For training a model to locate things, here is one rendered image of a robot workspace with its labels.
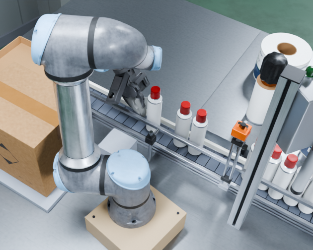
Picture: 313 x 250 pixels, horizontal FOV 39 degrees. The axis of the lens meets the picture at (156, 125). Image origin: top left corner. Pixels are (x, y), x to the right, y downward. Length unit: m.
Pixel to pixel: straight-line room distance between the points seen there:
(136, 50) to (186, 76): 0.93
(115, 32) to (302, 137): 0.50
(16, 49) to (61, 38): 1.10
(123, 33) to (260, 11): 2.93
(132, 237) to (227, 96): 0.72
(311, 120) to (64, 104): 0.58
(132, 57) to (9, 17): 2.42
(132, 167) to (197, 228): 0.38
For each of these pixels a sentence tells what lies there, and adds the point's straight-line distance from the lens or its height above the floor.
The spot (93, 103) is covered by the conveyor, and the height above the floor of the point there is 0.88.
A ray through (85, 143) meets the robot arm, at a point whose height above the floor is 1.22.
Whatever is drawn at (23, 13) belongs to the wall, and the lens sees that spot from 3.45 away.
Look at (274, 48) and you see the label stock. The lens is 1.84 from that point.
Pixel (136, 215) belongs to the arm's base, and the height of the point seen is 0.97.
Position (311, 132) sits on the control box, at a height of 1.35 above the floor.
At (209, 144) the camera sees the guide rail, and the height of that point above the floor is 0.91.
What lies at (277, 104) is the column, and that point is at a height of 1.42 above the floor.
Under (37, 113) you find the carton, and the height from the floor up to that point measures 1.12.
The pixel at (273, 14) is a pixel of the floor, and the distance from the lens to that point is 3.87.
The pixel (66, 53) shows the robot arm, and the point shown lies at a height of 1.50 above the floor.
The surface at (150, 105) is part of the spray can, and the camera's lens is 1.53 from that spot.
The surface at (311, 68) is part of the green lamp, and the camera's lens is 1.05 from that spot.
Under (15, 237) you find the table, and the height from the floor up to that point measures 0.83.
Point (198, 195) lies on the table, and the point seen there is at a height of 0.83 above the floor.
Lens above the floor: 2.15
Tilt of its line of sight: 50 degrees down
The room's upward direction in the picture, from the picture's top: 5 degrees clockwise
